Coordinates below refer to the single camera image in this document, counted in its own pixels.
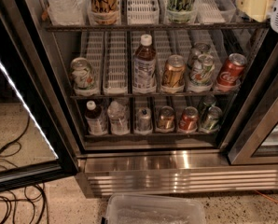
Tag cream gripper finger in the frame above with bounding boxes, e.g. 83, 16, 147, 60
235, 0, 275, 22

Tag red coca cola can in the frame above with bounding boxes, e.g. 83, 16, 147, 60
216, 53, 247, 91

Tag silver can behind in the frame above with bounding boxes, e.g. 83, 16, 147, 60
187, 42, 211, 69

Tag white green can front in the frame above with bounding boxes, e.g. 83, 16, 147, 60
189, 54, 215, 86

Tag white green can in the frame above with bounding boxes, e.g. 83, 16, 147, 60
71, 57, 96, 90
189, 54, 215, 86

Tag green can bottom behind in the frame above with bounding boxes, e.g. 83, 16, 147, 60
198, 94, 216, 117

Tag gold soda can middle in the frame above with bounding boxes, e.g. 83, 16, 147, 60
161, 54, 186, 88

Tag stainless steel fridge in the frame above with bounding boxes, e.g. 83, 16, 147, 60
26, 0, 278, 197

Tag green can bottom front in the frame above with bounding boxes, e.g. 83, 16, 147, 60
201, 106, 222, 132

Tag brown tea bottle middle shelf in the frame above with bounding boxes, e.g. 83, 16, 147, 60
132, 34, 157, 93

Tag brown tea bottle shelf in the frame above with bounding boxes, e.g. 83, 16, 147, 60
132, 34, 157, 93
85, 99, 108, 135

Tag red can bottom shelf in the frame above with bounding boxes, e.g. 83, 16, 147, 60
178, 106, 199, 133

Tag gold can bottom shelf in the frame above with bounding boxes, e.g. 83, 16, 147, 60
157, 106, 174, 130

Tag silver can bottom shelf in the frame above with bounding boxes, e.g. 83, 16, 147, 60
137, 107, 151, 132

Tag clear water bottle bottom shelf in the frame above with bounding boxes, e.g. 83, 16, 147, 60
107, 101, 130, 135

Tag clear water bottle shelf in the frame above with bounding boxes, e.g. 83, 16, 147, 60
107, 101, 130, 135
48, 0, 86, 26

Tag clear water bottle top shelf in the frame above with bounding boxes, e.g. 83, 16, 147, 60
48, 0, 86, 26

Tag white green can left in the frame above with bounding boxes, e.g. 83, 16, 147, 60
71, 57, 96, 90

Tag brown tea bottle bottom shelf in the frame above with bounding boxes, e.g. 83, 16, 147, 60
85, 99, 108, 135

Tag open glass fridge door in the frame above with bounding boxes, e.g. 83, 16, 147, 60
0, 0, 78, 192

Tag clear plastic bin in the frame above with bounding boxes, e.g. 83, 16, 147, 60
101, 194, 206, 224

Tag orange cable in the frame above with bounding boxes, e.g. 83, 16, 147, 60
254, 189, 278, 207

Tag black floor cables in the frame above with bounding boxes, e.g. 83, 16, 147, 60
0, 114, 49, 224

